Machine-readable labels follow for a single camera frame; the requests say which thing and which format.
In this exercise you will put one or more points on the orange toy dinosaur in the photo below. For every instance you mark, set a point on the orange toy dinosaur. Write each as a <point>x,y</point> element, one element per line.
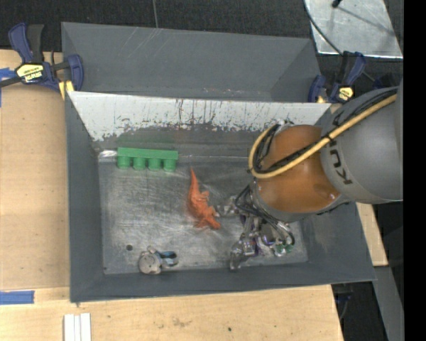
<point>199,202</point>

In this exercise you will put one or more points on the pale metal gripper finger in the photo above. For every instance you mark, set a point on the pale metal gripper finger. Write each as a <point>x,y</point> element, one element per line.
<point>228,207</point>
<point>242,251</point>

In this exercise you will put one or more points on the grey metal bin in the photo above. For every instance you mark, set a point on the grey metal bin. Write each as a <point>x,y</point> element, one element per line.
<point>156,208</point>

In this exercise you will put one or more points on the green block with round pegs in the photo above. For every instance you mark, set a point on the green block with round pegs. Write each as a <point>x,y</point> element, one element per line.
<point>147,153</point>

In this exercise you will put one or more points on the pale wood board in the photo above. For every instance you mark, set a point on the pale wood board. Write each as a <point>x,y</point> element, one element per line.
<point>32,190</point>

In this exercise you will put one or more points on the grey and blue toy animal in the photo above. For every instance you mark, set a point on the grey and blue toy animal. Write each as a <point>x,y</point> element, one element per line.
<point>150,263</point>

